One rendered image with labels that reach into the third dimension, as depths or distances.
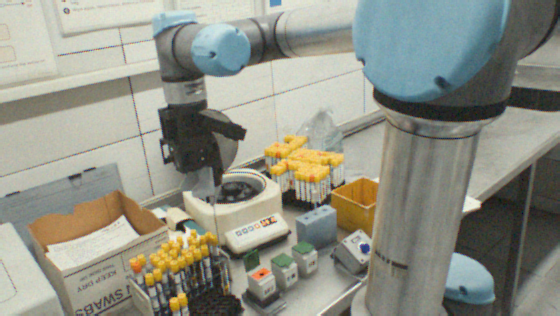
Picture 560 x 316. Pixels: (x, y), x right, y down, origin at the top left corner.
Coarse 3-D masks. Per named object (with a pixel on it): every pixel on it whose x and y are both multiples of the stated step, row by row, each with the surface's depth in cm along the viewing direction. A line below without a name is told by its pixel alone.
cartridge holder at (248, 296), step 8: (248, 288) 95; (248, 296) 95; (256, 296) 92; (272, 296) 93; (256, 304) 93; (264, 304) 91; (272, 304) 93; (280, 304) 92; (264, 312) 91; (272, 312) 91
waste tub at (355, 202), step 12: (360, 180) 126; (372, 180) 124; (336, 192) 121; (348, 192) 124; (360, 192) 127; (372, 192) 125; (336, 204) 119; (348, 204) 115; (360, 204) 111; (372, 204) 111; (348, 216) 116; (360, 216) 113; (372, 216) 112; (348, 228) 118; (360, 228) 114; (372, 228) 113
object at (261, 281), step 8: (248, 272) 93; (256, 272) 93; (264, 272) 93; (272, 272) 93; (248, 280) 93; (256, 280) 91; (264, 280) 91; (272, 280) 92; (256, 288) 92; (264, 288) 91; (272, 288) 93; (264, 296) 92
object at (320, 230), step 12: (312, 216) 108; (324, 216) 108; (336, 216) 111; (300, 228) 107; (312, 228) 107; (324, 228) 109; (336, 228) 112; (300, 240) 109; (312, 240) 108; (324, 240) 110; (336, 240) 113; (324, 252) 109
